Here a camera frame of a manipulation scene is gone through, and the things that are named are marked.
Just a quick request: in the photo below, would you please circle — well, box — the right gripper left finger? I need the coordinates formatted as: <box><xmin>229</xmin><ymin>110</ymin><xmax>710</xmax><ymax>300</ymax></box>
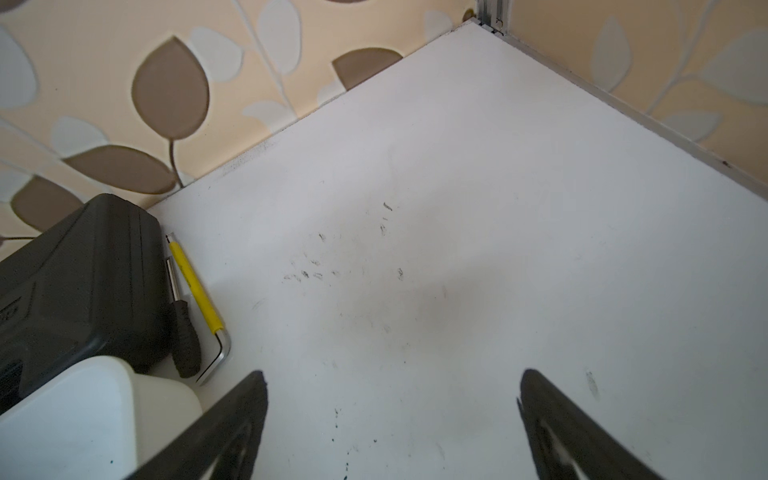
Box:
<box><xmin>129</xmin><ymin>371</ymin><xmax>268</xmax><ymax>479</ymax></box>

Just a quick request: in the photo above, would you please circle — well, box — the white plastic storage tray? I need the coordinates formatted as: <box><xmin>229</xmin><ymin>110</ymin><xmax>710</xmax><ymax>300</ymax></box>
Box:
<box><xmin>1</xmin><ymin>356</ymin><xmax>202</xmax><ymax>479</ymax></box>

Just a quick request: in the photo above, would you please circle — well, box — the yellow handled tool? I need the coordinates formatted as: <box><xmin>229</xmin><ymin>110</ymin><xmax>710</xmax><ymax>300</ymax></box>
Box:
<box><xmin>165</xmin><ymin>233</ymin><xmax>232</xmax><ymax>386</ymax></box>

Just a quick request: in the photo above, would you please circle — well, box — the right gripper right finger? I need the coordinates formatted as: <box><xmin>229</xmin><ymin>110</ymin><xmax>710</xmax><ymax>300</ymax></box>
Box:
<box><xmin>517</xmin><ymin>369</ymin><xmax>660</xmax><ymax>479</ymax></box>

